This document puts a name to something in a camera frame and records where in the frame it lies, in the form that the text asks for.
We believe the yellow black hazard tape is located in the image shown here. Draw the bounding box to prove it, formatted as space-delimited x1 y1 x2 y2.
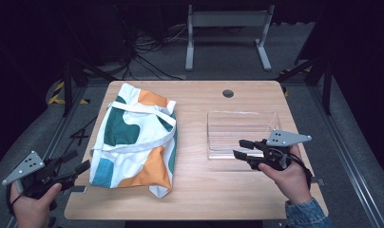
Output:
47 81 90 105

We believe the clear plastic tray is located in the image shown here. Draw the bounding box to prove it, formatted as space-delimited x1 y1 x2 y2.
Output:
206 110 282 161

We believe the white metal stand frame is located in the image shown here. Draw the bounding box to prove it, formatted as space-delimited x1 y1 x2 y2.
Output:
184 4 276 72

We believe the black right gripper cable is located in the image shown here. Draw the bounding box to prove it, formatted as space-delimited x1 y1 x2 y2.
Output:
288 153 314 190

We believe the aluminium floor rail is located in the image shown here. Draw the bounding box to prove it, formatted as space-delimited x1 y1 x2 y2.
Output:
6 85 87 228
308 85 384 228

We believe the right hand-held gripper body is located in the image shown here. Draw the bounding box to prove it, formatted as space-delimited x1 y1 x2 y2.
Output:
247 128 313 172

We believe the white patterned tote bag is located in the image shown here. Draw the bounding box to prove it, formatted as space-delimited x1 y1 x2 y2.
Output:
88 82 179 200

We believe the person's right hand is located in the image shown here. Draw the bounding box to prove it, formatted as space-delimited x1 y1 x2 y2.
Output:
258 144 314 205

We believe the black tripod stand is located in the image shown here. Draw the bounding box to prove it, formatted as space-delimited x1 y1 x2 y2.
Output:
61 56 119 118
276 56 335 116

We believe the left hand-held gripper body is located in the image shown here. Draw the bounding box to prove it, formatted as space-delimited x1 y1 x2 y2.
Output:
2 150 77 200

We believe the black floor cables bundle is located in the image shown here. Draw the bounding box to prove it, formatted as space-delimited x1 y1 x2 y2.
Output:
116 24 188 82

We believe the person's left hand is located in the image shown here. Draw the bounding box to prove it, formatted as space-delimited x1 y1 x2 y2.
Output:
9 182 63 228

